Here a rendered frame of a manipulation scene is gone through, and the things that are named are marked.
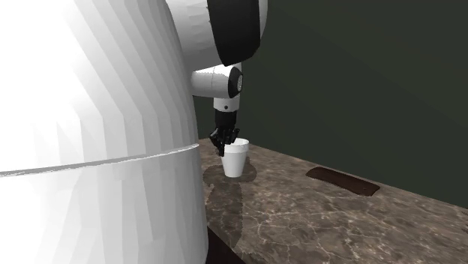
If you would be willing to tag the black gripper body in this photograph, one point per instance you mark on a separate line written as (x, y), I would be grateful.
(226, 120)

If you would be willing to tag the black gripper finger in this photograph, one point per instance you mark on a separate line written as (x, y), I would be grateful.
(232, 136)
(218, 140)

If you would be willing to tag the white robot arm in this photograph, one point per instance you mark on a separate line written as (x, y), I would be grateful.
(109, 109)

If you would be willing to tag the white foam cup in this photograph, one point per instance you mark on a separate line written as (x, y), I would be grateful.
(234, 161)

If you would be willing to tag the dark brown flat rounded slab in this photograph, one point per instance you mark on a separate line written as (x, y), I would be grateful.
(343, 181)

